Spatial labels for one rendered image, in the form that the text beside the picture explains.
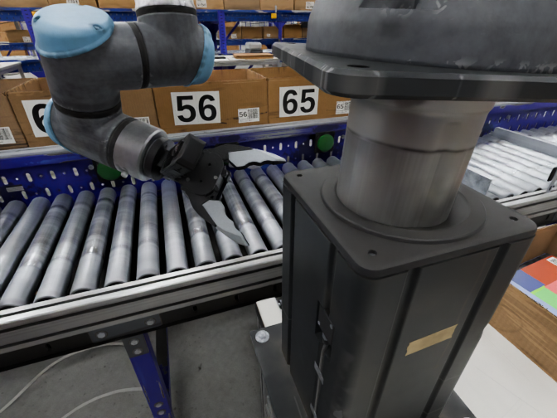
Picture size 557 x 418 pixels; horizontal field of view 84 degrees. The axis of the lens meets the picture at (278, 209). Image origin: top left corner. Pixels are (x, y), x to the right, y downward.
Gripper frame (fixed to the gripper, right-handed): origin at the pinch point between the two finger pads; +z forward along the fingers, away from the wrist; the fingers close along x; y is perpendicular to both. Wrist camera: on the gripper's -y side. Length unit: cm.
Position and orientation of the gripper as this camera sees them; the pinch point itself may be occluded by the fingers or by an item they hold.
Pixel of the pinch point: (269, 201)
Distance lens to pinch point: 48.2
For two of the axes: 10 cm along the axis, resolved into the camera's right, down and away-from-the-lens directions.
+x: -3.8, 8.9, -2.4
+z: 9.2, 3.9, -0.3
